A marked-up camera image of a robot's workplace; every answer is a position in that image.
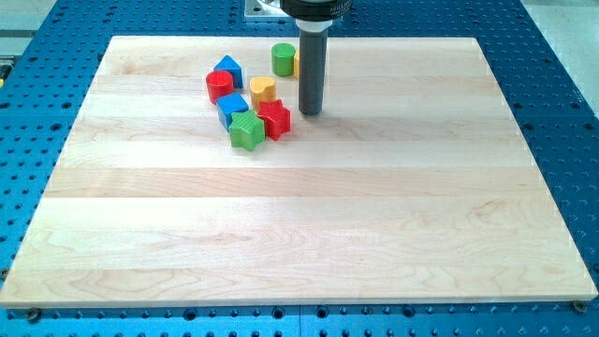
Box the red cylinder block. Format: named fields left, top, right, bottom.
left=206, top=70, right=235, bottom=105

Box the blue triangle block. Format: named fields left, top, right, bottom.
left=213, top=54, right=243, bottom=89

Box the green star block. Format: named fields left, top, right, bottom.
left=228, top=110, right=266, bottom=152

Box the yellow heart block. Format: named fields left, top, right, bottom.
left=249, top=76, right=277, bottom=111

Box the red star block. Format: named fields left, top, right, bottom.
left=257, top=99, right=291, bottom=141

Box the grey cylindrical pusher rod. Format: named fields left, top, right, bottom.
left=296, top=19, right=332, bottom=116

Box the light wooden board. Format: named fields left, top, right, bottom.
left=1, top=36, right=597, bottom=309

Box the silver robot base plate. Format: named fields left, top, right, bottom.
left=244, top=0, right=286, bottom=19

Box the blue cube block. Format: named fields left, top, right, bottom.
left=216, top=92, right=249, bottom=130

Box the green cylinder block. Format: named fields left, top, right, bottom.
left=270, top=43, right=296, bottom=77

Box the yellow block behind rod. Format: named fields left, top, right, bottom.
left=293, top=51, right=300, bottom=80

